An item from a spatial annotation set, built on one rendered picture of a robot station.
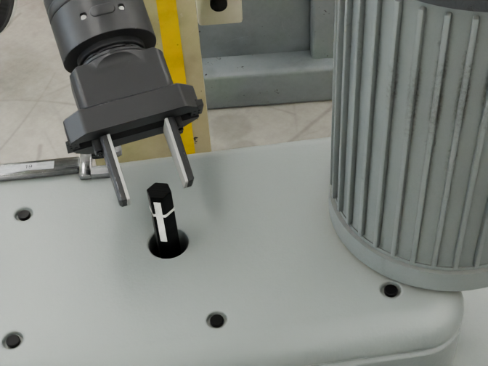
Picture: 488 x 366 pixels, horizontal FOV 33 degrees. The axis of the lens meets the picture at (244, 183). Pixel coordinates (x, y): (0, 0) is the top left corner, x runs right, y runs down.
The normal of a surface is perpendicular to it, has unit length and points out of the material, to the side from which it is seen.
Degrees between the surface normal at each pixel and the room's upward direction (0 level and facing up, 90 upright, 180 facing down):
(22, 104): 0
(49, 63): 0
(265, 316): 0
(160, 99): 30
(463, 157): 90
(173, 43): 90
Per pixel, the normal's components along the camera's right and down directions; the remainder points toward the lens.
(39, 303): -0.05, -0.71
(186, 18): 0.12, 0.69
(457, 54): -0.31, 0.68
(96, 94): 0.14, -0.29
